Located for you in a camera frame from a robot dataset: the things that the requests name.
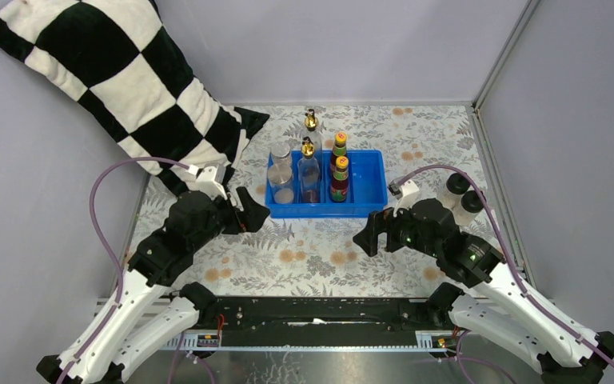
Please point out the aluminium frame rail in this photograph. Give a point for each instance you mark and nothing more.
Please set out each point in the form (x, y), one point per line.
(481, 317)

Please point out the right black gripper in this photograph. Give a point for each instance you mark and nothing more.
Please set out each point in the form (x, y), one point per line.
(378, 222)

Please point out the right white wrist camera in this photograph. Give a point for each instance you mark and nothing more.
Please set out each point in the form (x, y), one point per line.
(406, 195)

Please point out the blue plastic divided bin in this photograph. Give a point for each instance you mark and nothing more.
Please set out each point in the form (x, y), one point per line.
(367, 190)

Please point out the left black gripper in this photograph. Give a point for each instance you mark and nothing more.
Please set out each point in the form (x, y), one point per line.
(254, 215)

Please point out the clear gold-cap bottle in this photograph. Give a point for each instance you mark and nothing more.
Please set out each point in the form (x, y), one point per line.
(312, 130)
(309, 173)

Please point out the yellow-cap sauce bottle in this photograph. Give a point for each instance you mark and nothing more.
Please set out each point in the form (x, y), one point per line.
(339, 149)
(339, 186)

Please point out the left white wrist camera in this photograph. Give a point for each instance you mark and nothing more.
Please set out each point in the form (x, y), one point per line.
(208, 179)

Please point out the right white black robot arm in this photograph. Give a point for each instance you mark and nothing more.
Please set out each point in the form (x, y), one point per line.
(485, 296)

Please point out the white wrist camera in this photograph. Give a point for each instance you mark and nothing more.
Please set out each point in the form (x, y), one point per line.
(406, 195)
(208, 179)

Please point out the silver-lid glass shaker jar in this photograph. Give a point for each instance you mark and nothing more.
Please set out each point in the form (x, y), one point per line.
(280, 178)

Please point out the black-cap squeeze bottle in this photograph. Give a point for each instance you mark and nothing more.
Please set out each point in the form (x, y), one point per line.
(468, 208)
(452, 190)

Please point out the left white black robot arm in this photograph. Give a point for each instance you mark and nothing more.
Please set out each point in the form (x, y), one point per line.
(114, 345)

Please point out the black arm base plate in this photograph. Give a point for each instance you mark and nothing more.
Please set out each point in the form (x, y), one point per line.
(325, 323)

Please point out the black white checkered pillow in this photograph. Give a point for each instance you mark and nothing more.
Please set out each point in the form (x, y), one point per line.
(117, 60)

